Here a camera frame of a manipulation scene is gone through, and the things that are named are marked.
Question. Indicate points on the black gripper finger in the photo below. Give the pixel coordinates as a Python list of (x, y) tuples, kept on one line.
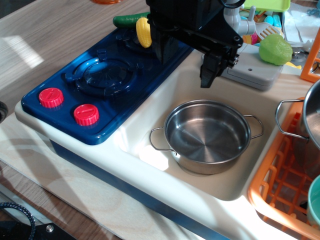
[(213, 65), (166, 44)]

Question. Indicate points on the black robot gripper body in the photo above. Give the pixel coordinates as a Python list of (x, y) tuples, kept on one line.
[(198, 23)]

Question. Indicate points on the small steel pan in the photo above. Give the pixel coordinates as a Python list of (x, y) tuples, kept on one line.
[(207, 137)]

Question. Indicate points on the blue toy stove top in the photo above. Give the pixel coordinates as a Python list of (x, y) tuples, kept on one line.
[(116, 75)]

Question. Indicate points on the right red stove knob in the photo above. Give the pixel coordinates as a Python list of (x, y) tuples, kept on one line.
[(86, 114)]

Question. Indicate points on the red stove knob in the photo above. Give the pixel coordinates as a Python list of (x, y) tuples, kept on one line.
[(86, 114), (51, 97)]

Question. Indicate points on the left red stove knob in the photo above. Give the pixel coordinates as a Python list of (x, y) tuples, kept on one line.
[(51, 97)]

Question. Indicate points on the cream toy sink unit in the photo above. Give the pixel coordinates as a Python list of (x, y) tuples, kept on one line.
[(219, 202)]

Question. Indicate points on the yellow toy corn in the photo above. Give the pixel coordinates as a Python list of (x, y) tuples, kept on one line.
[(143, 31)]

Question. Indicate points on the grey toy faucet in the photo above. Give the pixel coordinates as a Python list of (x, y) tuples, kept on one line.
[(250, 69)]

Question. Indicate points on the green toy cucumber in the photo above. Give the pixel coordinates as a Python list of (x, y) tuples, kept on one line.
[(128, 21)]

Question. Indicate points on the white toy spatula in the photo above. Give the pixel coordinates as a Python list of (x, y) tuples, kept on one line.
[(264, 29)]

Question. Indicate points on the lime green plastic tray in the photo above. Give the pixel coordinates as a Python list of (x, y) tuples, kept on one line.
[(279, 6)]

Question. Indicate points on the green toy pepper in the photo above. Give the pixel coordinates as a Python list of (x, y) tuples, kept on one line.
[(275, 50)]

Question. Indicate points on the large steel pot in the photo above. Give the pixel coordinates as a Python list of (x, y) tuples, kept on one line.
[(309, 119)]

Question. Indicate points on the orange dish rack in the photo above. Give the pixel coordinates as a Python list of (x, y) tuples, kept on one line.
[(279, 191)]

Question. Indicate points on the teal plastic bowl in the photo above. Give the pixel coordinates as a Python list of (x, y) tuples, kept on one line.
[(313, 203)]

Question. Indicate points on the black rubber wheel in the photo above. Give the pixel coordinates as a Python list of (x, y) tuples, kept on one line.
[(3, 111)]

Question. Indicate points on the orange plastic frame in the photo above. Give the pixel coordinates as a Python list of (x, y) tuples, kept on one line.
[(312, 58)]

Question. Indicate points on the black metal bracket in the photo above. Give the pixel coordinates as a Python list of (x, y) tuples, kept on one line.
[(13, 230)]

